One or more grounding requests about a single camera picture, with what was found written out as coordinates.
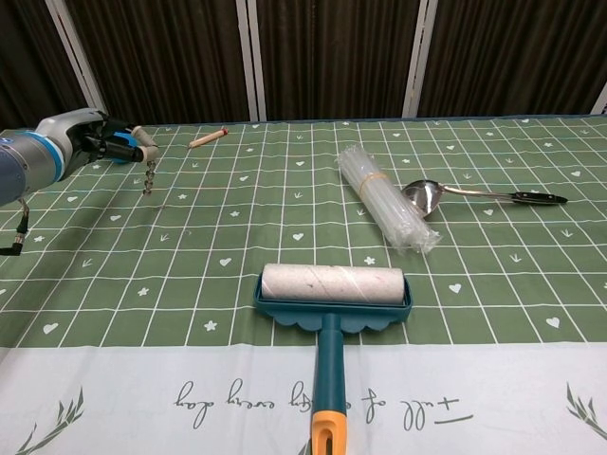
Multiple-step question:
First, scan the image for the steel ladle with black handle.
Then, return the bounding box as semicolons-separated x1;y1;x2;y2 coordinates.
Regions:
401;179;569;218

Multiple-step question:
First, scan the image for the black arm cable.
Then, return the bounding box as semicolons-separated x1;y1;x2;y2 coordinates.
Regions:
0;198;32;257

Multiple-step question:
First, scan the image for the bundle of clear straws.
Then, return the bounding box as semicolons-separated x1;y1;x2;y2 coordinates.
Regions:
337;145;440;252

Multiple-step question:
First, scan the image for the small wooden stick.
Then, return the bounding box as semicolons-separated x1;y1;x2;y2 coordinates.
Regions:
188;126;229;149

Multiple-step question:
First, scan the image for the silver corkscrew with wooden handle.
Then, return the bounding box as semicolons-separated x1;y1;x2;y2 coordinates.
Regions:
131;125;158;196

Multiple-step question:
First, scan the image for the green checked tablecloth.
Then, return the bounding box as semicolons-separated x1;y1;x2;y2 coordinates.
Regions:
0;113;607;455

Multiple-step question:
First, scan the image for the teal lint roller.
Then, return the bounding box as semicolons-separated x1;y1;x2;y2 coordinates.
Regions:
253;263;413;455

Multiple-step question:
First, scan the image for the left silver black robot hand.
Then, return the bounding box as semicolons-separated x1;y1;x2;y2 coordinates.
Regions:
36;108;144;179

